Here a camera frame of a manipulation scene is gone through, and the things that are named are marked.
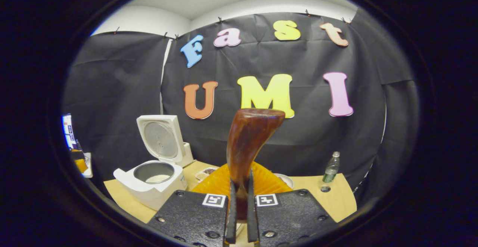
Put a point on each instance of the white plate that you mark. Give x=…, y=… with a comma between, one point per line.
x=286, y=181

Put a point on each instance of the small white tray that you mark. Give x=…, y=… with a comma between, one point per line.
x=205, y=172

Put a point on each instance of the black backdrop cloth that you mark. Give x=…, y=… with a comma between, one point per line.
x=358, y=146

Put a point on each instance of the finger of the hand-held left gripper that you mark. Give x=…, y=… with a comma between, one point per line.
x=81, y=166

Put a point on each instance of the computer monitor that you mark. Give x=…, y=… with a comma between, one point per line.
x=68, y=131

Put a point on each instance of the clear plastic water bottle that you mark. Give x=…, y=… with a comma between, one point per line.
x=331, y=168

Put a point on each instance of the white rice cooker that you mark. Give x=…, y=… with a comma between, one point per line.
x=149, y=195

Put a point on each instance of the dark bottle cap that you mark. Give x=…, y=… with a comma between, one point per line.
x=325, y=189

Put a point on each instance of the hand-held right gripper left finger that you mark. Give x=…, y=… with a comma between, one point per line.
x=194, y=217

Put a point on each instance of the brown wooden spoon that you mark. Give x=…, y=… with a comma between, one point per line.
x=250, y=138

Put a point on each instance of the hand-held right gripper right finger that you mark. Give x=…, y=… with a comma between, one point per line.
x=291, y=217

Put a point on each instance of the white toaster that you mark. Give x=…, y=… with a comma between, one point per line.
x=188, y=155

